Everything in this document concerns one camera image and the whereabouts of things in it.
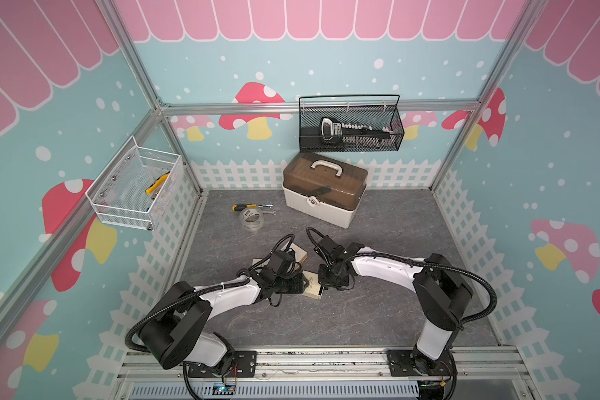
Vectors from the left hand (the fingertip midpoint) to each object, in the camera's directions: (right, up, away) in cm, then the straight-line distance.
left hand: (303, 287), depth 87 cm
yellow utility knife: (-45, +34, -12) cm, 58 cm away
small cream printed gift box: (+4, 0, -2) cm, 4 cm away
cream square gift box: (-1, +10, +9) cm, 13 cm away
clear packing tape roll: (-23, +24, +21) cm, 39 cm away
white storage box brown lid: (+8, +37, +7) cm, 38 cm away
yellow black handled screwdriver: (-29, +29, +24) cm, 48 cm away
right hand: (+6, +1, +1) cm, 7 cm away
